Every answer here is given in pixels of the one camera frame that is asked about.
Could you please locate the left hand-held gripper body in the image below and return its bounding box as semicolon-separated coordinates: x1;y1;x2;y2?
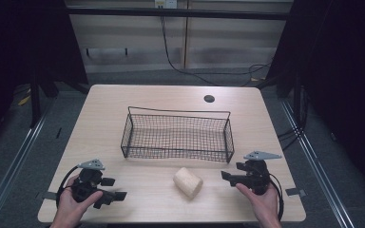
70;159;106;204

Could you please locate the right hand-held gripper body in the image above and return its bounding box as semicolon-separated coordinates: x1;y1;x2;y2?
242;150;283;196

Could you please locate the person's left hand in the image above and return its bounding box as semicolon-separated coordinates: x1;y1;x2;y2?
49;174;105;228

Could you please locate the person's right hand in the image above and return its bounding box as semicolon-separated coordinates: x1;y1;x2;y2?
235;182;283;228

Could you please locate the grey tape strip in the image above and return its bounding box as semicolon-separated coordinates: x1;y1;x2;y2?
285;187;308;197
42;191;59;201

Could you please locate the beige bread loaf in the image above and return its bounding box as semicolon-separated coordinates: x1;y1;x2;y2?
172;166;204;200

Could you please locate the yellow floor tape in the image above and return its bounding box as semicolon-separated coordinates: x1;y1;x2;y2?
17;94;32;106

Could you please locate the dark curtain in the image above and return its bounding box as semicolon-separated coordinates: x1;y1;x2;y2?
265;0;365;203
0;0;89;160

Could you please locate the black horizontal bar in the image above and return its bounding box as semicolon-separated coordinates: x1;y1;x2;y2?
66;7;292;21

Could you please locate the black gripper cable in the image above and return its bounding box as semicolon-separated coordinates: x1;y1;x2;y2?
55;164;81;211
267;172;285;222

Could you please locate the bundle of black floor cables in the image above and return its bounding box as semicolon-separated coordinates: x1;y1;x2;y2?
277;84;310;152

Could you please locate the metal floor rail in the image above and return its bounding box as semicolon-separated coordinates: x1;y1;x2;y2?
279;98;359;228
0;94;58;228

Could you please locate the black wire mesh basket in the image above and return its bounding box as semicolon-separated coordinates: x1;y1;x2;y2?
120;105;236;164

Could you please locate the black wall cable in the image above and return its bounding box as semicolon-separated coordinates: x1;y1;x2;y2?
159;15;273;87

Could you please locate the white wall socket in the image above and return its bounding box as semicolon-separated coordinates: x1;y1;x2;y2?
153;0;179;10

